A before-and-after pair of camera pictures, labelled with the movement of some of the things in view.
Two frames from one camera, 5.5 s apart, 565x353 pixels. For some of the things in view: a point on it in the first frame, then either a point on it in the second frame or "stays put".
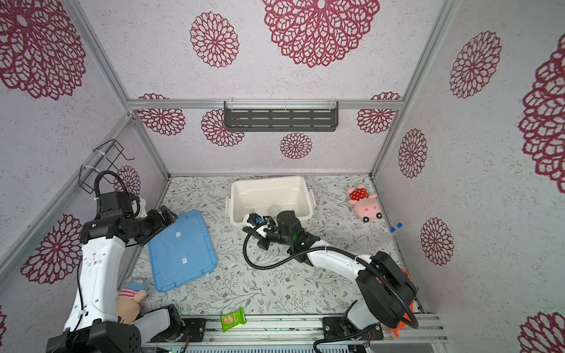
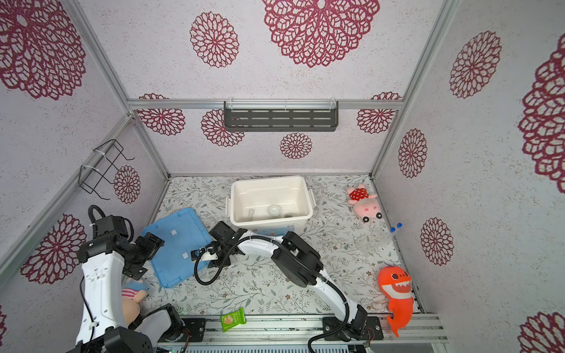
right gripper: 264,243 -> 218,262
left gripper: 159,223 -> 151,243
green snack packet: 232,319 stays put
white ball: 274,209 stays put
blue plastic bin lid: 182,253 stays put
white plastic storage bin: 268,196 stays put
